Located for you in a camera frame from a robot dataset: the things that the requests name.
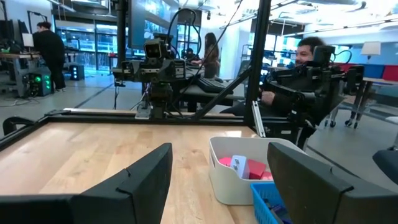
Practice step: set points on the wooden table metal legs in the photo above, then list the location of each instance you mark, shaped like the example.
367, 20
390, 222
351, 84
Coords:
373, 90

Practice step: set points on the small red charger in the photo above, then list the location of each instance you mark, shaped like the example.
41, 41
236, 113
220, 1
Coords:
225, 161

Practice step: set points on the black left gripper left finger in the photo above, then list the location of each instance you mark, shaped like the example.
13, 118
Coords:
136, 193

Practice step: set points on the computer tower green lights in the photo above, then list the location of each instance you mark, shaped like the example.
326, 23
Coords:
39, 84

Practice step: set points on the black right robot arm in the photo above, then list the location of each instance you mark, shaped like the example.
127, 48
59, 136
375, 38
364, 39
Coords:
161, 96

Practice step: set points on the light blue charger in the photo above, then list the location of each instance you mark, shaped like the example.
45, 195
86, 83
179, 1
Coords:
239, 165

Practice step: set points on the blue slotted plastic basket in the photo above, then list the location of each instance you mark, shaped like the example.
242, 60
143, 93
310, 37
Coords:
259, 202

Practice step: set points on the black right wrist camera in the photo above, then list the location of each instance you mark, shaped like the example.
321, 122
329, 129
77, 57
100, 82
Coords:
154, 49

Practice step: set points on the red charger with prongs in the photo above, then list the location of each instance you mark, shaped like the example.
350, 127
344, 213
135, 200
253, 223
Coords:
268, 176

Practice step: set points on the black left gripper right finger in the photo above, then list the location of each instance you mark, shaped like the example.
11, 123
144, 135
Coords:
311, 193

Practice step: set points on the red wall charger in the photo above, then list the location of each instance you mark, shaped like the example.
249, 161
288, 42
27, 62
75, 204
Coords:
257, 169

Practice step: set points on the pale grey plastic bin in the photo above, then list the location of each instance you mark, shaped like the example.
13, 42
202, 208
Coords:
230, 186

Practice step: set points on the red and blue sofa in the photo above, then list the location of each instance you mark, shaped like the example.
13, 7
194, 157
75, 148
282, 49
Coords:
382, 71

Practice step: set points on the black desk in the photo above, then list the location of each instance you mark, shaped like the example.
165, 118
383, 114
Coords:
211, 91

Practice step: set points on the wooden workbench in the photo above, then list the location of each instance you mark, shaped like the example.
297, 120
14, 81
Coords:
15, 62

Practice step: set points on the white lamp shade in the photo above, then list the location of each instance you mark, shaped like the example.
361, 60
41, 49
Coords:
370, 49

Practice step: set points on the large wall monitor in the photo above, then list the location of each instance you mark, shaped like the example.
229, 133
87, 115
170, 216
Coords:
155, 18

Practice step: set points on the person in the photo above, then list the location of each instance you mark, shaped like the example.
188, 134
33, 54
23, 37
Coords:
303, 53
49, 49
211, 56
190, 55

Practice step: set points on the black chair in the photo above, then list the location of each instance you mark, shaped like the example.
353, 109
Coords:
387, 165

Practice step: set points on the black aluminium table frame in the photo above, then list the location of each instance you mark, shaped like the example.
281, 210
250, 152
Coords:
258, 62

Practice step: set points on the black floor box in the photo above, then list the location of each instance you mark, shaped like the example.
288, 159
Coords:
76, 72

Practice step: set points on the silver metal bracket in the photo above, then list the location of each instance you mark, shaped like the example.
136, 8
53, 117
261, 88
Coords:
258, 119

